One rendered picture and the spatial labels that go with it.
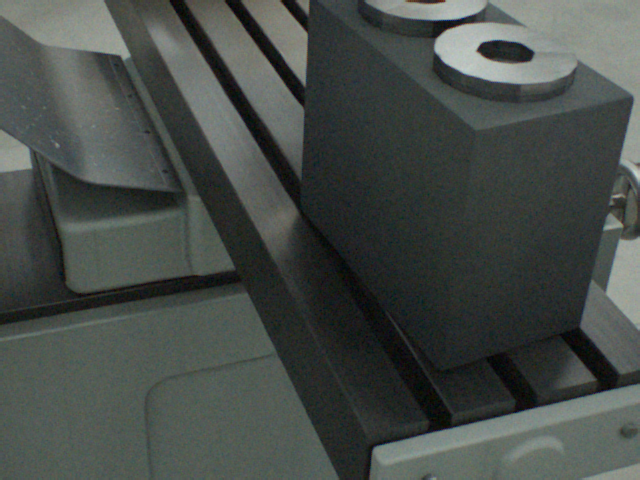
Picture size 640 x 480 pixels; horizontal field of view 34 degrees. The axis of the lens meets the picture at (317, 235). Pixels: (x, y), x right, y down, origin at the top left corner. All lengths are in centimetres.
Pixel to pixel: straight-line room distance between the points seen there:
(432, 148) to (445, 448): 19
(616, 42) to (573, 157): 315
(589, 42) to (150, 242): 285
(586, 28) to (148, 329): 295
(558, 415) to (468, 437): 7
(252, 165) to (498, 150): 34
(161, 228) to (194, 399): 24
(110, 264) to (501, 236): 52
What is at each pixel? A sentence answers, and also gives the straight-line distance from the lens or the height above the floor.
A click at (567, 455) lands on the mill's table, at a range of 75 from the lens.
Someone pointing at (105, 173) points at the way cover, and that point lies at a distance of 103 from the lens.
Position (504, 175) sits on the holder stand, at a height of 114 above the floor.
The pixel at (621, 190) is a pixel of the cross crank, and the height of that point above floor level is 70.
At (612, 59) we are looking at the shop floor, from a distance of 368.
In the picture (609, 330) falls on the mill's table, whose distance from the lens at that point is 79.
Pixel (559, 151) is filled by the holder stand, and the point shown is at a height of 114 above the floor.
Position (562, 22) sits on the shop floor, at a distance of 391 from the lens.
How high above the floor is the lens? 146
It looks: 35 degrees down
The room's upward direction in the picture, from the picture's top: 3 degrees clockwise
